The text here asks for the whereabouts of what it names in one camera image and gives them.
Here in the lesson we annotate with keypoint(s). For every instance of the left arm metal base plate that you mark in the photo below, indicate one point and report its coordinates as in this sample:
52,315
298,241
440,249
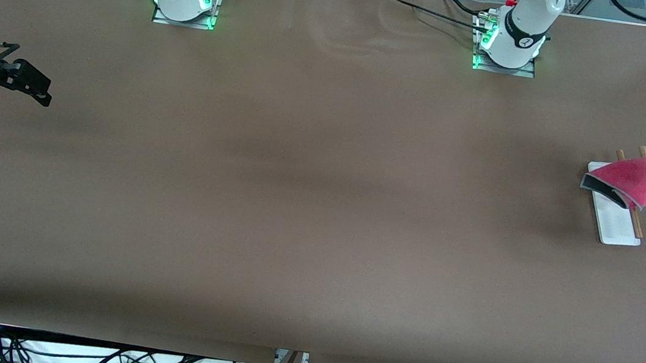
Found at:
521,72

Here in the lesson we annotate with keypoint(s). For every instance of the pink towel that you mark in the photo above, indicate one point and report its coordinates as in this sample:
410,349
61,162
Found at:
637,180

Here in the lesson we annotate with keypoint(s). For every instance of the white rack base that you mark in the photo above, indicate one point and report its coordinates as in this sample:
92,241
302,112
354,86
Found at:
616,227

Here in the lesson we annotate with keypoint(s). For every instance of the brown table cover sheet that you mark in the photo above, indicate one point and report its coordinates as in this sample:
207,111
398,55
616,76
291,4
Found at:
316,236

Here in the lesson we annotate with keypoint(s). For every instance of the small metal bracket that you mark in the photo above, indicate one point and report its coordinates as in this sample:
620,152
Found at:
305,361

